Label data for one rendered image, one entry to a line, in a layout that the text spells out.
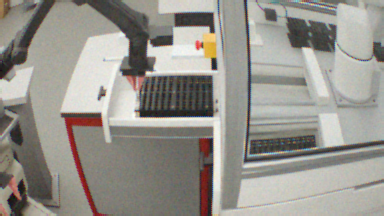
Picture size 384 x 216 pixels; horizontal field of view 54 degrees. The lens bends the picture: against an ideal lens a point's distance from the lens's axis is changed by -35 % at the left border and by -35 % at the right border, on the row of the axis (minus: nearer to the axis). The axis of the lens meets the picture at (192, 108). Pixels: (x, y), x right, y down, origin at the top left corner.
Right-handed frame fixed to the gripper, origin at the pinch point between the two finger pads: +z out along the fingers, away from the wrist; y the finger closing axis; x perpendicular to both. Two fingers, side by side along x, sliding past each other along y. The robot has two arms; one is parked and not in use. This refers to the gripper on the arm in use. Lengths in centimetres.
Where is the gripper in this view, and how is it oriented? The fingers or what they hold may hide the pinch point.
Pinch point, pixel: (137, 88)
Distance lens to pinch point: 160.6
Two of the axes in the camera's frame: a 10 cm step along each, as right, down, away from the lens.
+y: -10.0, -0.7, 0.5
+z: -0.3, 7.8, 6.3
